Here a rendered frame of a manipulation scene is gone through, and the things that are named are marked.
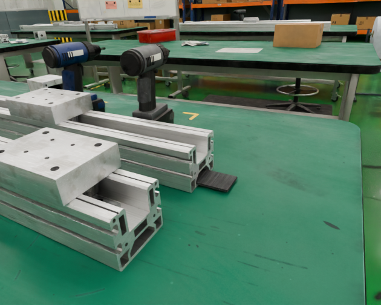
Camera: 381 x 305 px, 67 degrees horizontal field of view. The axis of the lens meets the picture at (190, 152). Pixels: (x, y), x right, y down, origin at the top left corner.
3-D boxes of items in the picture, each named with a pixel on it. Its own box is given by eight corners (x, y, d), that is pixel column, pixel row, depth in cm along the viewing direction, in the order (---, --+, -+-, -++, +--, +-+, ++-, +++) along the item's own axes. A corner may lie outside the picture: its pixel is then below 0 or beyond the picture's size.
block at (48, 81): (27, 107, 102) (19, 80, 97) (57, 99, 110) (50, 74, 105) (42, 112, 96) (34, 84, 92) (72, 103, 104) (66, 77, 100)
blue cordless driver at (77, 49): (57, 121, 88) (36, 45, 78) (107, 103, 102) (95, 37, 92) (72, 126, 84) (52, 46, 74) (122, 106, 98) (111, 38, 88)
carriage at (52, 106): (14, 126, 69) (4, 98, 66) (52, 112, 78) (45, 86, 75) (58, 137, 62) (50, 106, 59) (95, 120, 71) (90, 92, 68)
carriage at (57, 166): (-5, 193, 44) (-21, 154, 40) (55, 161, 52) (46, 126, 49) (68, 224, 37) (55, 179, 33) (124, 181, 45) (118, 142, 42)
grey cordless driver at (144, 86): (126, 138, 74) (113, 49, 64) (162, 114, 90) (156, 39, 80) (152, 143, 71) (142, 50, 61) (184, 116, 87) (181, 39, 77)
